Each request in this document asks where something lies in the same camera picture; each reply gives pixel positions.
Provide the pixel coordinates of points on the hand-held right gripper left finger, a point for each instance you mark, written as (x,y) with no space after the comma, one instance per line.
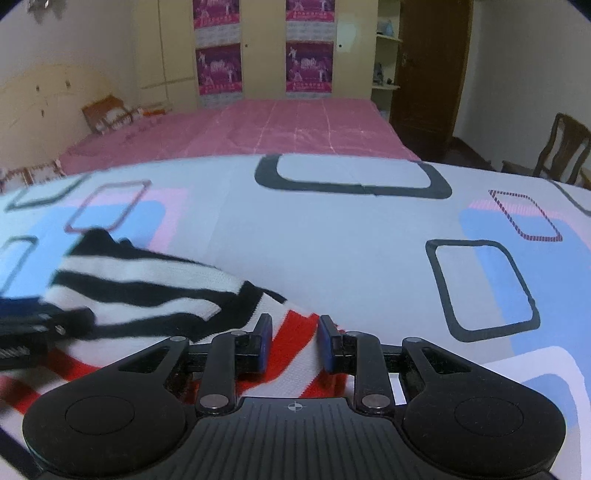
(264,344)

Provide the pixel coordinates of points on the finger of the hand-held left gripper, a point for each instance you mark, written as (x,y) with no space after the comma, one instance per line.
(27,323)

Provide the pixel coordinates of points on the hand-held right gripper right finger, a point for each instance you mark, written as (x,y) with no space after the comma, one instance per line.
(327,344)

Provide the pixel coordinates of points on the black white red striped sweater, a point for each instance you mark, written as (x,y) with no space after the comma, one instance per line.
(138,277)

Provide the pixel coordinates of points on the printed white blue pink bedsheet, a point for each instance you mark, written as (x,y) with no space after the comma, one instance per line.
(346,254)

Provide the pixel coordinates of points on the white maroon patterned pillow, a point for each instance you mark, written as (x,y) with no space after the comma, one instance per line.
(27,175)

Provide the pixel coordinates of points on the pink bedspread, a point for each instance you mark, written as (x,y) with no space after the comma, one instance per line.
(300,129)

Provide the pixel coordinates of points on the cream headboard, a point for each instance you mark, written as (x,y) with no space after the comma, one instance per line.
(41,101)

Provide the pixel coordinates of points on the brown patterned pillow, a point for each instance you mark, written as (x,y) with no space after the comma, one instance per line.
(104,113)

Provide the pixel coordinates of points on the open cream shelf unit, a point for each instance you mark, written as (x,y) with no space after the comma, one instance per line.
(385,94)

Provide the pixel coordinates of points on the dark shelf figurine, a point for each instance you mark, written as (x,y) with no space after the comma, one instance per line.
(381,76)

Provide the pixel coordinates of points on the dark brown wooden door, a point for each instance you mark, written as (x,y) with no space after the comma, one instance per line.
(429,69)

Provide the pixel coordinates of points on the cream wardrobe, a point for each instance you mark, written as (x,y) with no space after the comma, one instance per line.
(263,46)

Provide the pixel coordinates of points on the dark wooden chair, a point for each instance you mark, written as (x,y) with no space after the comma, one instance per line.
(561,147)

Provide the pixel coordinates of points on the pale blue shelf item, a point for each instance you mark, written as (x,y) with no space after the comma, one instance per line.
(388,27)

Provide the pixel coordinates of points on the magenta wall poster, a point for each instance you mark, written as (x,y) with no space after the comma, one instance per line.
(309,67)
(309,9)
(216,14)
(219,69)

